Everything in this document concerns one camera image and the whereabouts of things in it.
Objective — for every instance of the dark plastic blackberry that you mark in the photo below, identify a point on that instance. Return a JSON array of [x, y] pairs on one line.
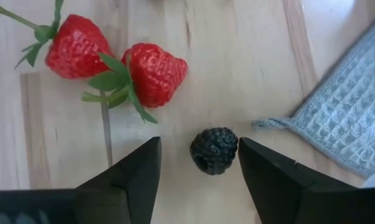
[[213, 151]]

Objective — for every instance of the red plastic strawberry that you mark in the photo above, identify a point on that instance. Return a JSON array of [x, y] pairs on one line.
[[156, 74], [78, 49]]

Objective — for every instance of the grey waffle dish cloth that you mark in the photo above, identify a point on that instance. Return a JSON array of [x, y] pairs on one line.
[[345, 109]]

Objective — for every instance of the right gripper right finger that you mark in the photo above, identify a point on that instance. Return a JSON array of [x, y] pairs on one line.
[[283, 193]]

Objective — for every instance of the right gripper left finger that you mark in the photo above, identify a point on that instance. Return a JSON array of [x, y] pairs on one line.
[[128, 186]]

